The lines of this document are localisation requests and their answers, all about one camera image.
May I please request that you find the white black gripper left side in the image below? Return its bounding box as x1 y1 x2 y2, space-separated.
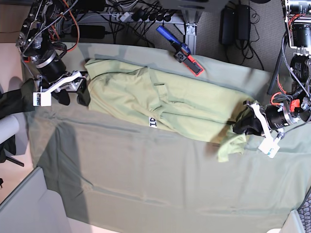
233 100 292 140

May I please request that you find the white black gripper right side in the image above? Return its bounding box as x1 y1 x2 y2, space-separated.
38 71 90 106

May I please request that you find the light green T-shirt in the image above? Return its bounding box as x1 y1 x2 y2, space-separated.
85 59 250 162

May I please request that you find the dark green cloth piece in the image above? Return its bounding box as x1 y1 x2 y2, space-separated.
0 79 35 119

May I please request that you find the black power brick under table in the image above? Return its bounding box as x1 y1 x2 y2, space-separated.
79 25 106 39

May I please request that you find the grey-green table cloth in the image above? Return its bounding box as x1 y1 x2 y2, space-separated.
21 41 311 233

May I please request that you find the blue orange clamp centre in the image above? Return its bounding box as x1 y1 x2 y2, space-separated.
156 25 204 77

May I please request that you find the grey power strip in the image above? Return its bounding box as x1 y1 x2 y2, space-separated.
108 12 184 24

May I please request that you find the black power adapter left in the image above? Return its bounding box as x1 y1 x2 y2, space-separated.
219 7 235 46

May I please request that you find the black power adapter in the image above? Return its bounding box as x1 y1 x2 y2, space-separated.
219 7 235 46
236 4 251 41

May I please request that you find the grey patterned bin right bottom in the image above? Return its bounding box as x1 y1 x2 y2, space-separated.
280 189 311 233

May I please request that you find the black power adapter right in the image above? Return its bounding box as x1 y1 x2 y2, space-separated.
236 4 251 41

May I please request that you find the grey bin left bottom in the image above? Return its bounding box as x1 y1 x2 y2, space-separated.
0 167 71 233

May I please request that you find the aluminium table leg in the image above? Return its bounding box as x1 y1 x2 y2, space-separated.
181 10 202 55

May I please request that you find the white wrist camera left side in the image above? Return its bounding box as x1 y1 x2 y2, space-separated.
258 137 280 159

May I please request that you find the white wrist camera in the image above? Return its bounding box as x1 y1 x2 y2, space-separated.
33 92 52 107
258 137 280 159

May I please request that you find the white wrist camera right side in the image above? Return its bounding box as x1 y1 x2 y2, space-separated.
33 92 52 107

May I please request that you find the white cylindrical post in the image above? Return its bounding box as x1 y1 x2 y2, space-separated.
0 115 19 143

